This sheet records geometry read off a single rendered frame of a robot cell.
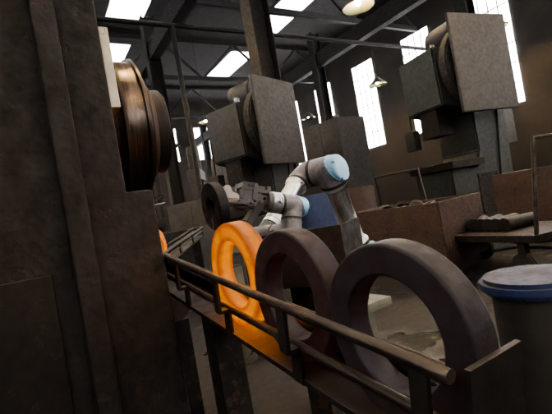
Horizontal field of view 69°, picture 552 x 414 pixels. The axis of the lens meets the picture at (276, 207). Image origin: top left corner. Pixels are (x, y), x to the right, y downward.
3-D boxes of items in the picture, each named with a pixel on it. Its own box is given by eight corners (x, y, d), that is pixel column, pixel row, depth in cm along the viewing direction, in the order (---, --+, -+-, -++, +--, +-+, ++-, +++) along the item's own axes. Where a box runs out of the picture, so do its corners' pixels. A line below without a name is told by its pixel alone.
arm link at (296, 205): (310, 217, 144) (310, 194, 145) (284, 213, 138) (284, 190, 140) (298, 221, 150) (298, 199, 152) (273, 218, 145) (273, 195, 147)
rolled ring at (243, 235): (278, 241, 63) (260, 245, 61) (274, 341, 69) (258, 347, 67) (225, 207, 77) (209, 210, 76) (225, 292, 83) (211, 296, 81)
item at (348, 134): (348, 242, 701) (328, 129, 703) (385, 240, 637) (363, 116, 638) (322, 249, 664) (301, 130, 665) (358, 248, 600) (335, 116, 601)
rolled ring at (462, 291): (342, 230, 48) (321, 235, 47) (497, 248, 33) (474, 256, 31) (356, 375, 50) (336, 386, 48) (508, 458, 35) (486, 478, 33)
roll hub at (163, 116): (163, 165, 126) (148, 77, 126) (142, 179, 150) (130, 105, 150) (180, 163, 129) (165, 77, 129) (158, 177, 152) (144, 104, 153)
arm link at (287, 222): (282, 250, 149) (282, 222, 151) (306, 248, 142) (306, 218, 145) (268, 248, 143) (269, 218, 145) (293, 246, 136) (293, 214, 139)
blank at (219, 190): (216, 182, 121) (226, 181, 123) (197, 183, 135) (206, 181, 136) (223, 232, 123) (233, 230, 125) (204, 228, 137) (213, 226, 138)
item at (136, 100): (141, 195, 112) (113, 30, 112) (113, 210, 152) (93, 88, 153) (164, 193, 115) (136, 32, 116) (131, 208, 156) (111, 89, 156)
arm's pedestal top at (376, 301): (344, 297, 211) (343, 290, 211) (392, 304, 185) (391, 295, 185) (296, 315, 194) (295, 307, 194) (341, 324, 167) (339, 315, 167)
